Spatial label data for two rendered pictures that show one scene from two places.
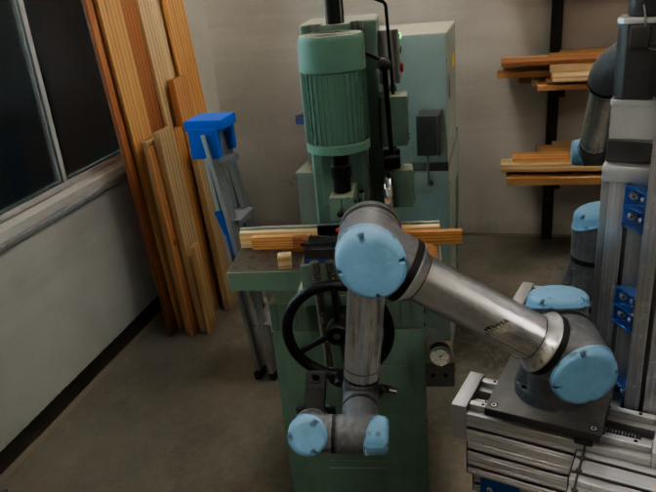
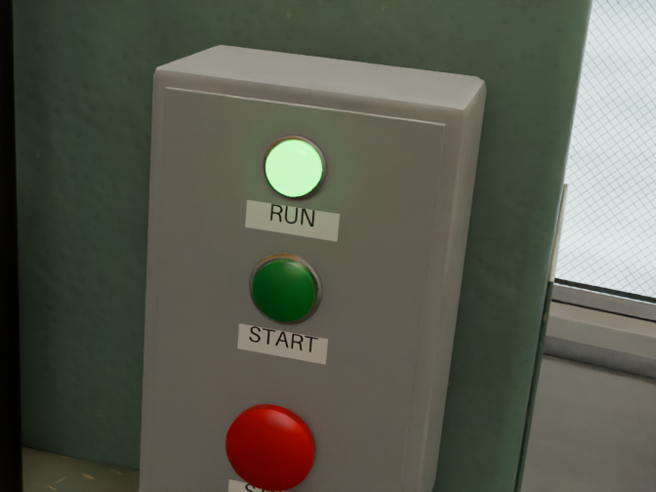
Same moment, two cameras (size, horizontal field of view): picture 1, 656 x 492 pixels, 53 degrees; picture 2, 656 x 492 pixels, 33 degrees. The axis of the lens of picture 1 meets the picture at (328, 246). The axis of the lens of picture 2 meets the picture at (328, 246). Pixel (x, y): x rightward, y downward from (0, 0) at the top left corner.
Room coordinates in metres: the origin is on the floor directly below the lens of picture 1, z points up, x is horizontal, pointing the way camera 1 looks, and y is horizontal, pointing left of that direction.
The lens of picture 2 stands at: (2.12, -0.60, 1.54)
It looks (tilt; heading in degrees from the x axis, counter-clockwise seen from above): 19 degrees down; 94
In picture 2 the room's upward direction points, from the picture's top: 5 degrees clockwise
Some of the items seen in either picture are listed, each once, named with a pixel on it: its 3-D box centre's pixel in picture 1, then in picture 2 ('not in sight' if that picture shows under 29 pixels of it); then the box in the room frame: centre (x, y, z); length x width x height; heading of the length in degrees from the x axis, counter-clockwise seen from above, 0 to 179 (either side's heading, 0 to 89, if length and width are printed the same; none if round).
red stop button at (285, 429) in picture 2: not in sight; (269, 448); (2.08, -0.28, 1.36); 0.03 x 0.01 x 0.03; 171
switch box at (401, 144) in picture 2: (389, 55); (307, 299); (2.09, -0.24, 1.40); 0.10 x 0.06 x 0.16; 171
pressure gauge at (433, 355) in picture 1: (439, 355); not in sight; (1.54, -0.28, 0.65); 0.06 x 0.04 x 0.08; 81
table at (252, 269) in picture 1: (335, 270); not in sight; (1.69, -0.01, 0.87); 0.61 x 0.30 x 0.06; 81
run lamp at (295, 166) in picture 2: not in sight; (293, 168); (2.08, -0.28, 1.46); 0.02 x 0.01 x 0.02; 171
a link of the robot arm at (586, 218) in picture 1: (598, 229); not in sight; (1.55, -0.70, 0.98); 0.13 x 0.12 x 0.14; 73
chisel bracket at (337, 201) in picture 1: (345, 203); not in sight; (1.81, -0.06, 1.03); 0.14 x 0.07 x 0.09; 171
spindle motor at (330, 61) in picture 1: (335, 93); not in sight; (1.79, -0.06, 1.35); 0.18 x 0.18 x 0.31
